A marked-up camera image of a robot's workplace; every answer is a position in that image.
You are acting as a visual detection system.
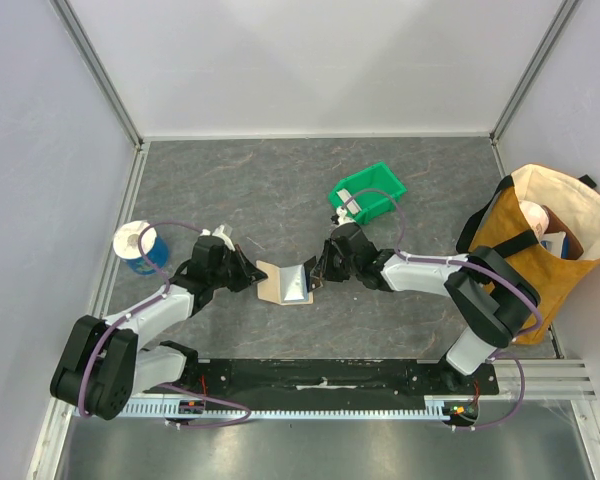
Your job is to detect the items inside tote bag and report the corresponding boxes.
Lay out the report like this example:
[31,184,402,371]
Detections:
[519,200,584,260]

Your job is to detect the purple cable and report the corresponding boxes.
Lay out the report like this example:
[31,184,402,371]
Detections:
[340,188,541,434]
[77,220,254,431]

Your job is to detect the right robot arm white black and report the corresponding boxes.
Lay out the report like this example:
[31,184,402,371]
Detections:
[305,222,542,394]

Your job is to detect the mustard canvas tote bag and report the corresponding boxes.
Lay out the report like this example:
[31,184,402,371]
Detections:
[456,164,600,345]

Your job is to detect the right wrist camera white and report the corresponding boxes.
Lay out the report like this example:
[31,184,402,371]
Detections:
[331,208,355,228]

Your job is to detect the beige leather card holder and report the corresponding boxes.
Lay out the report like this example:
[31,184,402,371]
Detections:
[256,260,313,306]

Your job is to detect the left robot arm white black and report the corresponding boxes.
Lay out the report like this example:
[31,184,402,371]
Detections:
[50,235,268,420]

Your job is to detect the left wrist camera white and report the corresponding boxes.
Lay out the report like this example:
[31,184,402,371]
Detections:
[201,224,235,251]

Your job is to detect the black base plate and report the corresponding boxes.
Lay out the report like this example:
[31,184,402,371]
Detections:
[177,359,499,409]

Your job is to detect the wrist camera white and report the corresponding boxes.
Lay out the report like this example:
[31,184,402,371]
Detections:
[331,208,355,228]
[201,224,235,251]

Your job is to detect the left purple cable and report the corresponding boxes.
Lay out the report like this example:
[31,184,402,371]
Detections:
[77,220,254,431]

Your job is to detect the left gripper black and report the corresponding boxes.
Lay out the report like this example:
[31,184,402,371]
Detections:
[209,244,267,293]

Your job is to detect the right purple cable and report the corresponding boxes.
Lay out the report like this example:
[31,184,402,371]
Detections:
[340,188,541,434]

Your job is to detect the green plastic bin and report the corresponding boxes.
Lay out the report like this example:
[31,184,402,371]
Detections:
[328,162,407,225]

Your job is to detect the slotted cable duct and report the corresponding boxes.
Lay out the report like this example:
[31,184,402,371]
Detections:
[72,394,481,420]

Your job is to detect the toilet paper roll blue wrapper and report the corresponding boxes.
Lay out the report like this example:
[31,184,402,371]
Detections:
[112,220,169,275]

